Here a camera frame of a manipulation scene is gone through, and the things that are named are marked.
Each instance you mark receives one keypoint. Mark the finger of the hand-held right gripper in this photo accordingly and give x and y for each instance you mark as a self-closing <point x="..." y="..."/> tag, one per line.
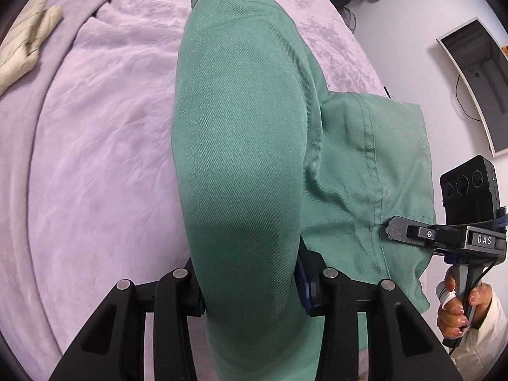
<point x="405" y="232"/>

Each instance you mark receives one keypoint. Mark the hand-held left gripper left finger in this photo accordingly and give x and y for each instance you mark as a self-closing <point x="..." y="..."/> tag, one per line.
<point x="201" y="306"/>

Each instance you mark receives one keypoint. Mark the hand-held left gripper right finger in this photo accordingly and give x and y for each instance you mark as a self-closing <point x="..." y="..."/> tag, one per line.
<point x="303" y="290"/>

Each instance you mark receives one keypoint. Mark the green shirt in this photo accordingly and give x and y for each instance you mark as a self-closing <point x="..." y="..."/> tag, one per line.
<point x="238" y="147"/>

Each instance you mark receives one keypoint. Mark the person's right forearm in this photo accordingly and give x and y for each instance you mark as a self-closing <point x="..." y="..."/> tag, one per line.
<point x="488" y="349"/>

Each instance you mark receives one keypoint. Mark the person's right hand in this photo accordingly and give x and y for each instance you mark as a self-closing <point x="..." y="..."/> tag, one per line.
<point x="450" y="317"/>

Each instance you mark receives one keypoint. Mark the purple bed blanket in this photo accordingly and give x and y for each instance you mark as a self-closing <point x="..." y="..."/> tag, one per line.
<point x="103" y="135"/>

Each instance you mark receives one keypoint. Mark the cream quilted cloth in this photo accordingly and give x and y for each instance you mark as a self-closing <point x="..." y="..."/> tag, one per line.
<point x="24" y="43"/>

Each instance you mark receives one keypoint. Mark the curved wall monitor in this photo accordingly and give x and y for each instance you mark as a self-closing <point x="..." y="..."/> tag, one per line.
<point x="480" y="79"/>

